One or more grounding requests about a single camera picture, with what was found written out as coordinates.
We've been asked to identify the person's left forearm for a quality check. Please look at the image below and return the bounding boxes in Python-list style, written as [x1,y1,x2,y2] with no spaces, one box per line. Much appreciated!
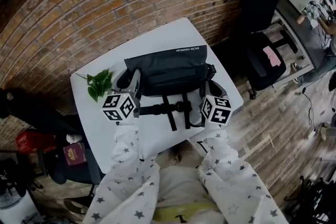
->
[83,120,161,224]

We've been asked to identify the person's right forearm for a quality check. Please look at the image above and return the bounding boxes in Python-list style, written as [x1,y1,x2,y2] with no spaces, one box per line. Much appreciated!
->
[188,123,290,224]

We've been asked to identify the black office chair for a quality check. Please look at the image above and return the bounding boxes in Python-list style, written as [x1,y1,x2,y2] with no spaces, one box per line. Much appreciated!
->
[235,0,300,100]

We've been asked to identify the maroon box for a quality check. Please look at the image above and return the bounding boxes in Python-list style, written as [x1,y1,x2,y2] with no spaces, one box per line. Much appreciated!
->
[62,142,88,166]

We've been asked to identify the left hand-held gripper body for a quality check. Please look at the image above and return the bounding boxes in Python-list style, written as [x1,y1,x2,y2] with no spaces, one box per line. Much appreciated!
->
[101,69,143,122]

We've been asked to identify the red plastic crate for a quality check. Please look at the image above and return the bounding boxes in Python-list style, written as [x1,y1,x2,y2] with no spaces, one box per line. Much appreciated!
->
[15,130,57,156]

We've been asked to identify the black stool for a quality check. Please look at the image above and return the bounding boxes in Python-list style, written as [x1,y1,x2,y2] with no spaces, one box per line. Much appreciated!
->
[47,148,103,197]

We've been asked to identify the grey desk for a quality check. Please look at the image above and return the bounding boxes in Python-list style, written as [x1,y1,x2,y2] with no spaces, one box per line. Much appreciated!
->
[270,0,336,74]

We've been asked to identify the black floor cable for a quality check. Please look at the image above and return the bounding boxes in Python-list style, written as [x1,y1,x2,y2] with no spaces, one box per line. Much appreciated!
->
[301,86,317,132]

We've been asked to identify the person's torso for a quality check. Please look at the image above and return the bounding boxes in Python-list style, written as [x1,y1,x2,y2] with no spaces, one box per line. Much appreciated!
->
[153,146,224,224]

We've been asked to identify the pink cloth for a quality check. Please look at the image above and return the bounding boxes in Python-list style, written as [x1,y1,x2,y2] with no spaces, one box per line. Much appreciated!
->
[262,46,283,68]

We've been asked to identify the black and grey bag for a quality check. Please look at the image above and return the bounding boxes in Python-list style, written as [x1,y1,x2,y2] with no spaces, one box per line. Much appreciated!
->
[115,44,229,132]

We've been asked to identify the white standing fan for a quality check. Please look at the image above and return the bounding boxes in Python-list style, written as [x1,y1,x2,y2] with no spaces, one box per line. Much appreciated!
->
[0,187,40,224]

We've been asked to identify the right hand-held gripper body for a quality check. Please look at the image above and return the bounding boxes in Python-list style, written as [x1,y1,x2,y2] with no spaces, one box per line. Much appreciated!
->
[199,86,233,127]

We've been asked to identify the green leafy sprig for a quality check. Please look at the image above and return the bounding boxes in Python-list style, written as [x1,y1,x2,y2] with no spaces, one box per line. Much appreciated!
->
[75,68,115,103]

